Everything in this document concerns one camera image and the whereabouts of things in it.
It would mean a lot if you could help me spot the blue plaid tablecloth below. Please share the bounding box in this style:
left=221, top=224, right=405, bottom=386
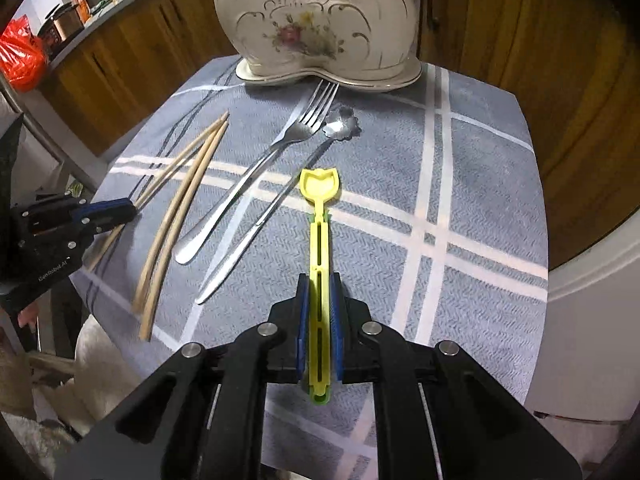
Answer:
left=69, top=54, right=551, bottom=480

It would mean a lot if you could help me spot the silver flower spoon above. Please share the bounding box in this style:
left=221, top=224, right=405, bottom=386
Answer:
left=195, top=105, right=360, bottom=304

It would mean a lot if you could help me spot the cream ceramic utensil holder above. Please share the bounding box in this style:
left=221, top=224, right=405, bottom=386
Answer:
left=214, top=0, right=422, bottom=92

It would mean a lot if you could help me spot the red plastic bag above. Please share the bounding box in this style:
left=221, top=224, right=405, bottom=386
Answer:
left=0, top=14, right=48, bottom=92

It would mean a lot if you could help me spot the wooden cabinet door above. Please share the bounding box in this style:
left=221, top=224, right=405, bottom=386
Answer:
left=418, top=0, right=639, bottom=268

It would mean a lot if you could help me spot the yellow green plastic spoon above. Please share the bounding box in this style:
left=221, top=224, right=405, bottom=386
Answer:
left=298, top=168, right=340, bottom=405

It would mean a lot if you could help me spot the person's left hand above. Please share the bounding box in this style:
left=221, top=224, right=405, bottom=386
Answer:
left=17, top=302, right=39, bottom=328

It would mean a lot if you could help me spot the wooden chopstick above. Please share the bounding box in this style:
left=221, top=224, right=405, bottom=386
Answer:
left=138, top=173, right=214, bottom=342
left=84, top=110, right=229, bottom=271
left=131, top=112, right=229, bottom=314

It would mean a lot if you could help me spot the silver fork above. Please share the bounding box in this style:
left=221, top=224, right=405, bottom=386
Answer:
left=174, top=80, right=340, bottom=264

